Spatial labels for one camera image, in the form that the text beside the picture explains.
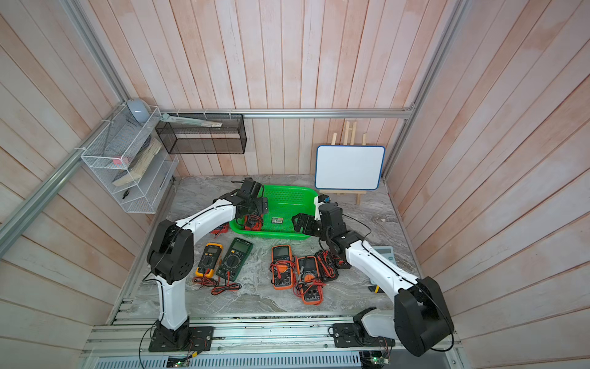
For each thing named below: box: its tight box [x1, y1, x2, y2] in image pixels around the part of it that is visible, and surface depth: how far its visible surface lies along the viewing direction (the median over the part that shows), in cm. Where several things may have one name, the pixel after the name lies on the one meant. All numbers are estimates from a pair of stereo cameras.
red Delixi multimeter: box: [244, 213, 264, 232], surface depth 97 cm
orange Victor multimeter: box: [271, 244, 295, 290], surface depth 86 cm
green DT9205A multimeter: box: [215, 237, 254, 283], surface depth 90 cm
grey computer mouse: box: [126, 98, 151, 123], surface depth 84 cm
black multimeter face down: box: [314, 249, 339, 283], surface depth 88 cm
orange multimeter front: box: [296, 255, 323, 306], surface depth 84 cm
